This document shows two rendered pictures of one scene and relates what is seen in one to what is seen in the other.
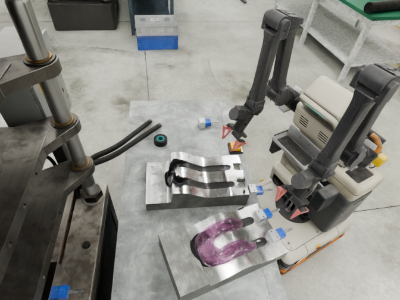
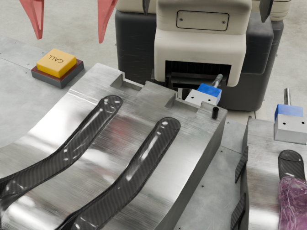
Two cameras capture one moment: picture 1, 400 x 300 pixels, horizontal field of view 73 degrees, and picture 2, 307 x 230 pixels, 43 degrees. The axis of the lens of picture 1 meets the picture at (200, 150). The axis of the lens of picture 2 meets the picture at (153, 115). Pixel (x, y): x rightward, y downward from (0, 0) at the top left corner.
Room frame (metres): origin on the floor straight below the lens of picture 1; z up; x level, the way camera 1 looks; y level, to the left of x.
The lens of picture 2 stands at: (0.57, 0.17, 1.34)
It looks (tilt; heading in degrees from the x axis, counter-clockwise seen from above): 46 degrees down; 309
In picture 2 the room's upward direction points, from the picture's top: 1 degrees clockwise
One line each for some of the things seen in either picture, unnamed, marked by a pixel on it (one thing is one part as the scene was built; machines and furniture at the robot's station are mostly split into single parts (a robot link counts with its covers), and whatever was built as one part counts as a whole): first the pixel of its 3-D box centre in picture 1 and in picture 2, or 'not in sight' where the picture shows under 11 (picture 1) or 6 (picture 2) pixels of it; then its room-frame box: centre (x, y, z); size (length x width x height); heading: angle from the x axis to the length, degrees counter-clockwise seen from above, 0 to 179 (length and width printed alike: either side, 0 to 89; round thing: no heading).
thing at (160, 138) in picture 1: (160, 140); not in sight; (1.15, 0.24, 0.82); 0.08 x 0.08 x 0.04
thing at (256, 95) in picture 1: (263, 68); not in sight; (1.06, -0.24, 1.40); 0.11 x 0.06 x 0.43; 33
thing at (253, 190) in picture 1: (260, 190); (209, 94); (0.84, -0.34, 0.83); 0.13 x 0.05 x 0.05; 102
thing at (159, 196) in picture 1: (195, 178); (74, 198); (0.85, 0.01, 0.87); 0.50 x 0.26 x 0.14; 101
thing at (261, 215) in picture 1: (268, 213); (288, 114); (0.69, -0.35, 0.86); 0.13 x 0.05 x 0.05; 118
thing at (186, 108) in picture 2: (241, 185); (183, 111); (0.83, -0.23, 0.87); 0.05 x 0.05 x 0.04; 11
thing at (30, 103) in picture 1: (68, 168); not in sight; (0.93, 0.73, 0.74); 0.31 x 0.22 x 1.47; 11
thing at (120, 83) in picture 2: (237, 168); (129, 91); (0.94, -0.21, 0.87); 0.05 x 0.05 x 0.04; 11
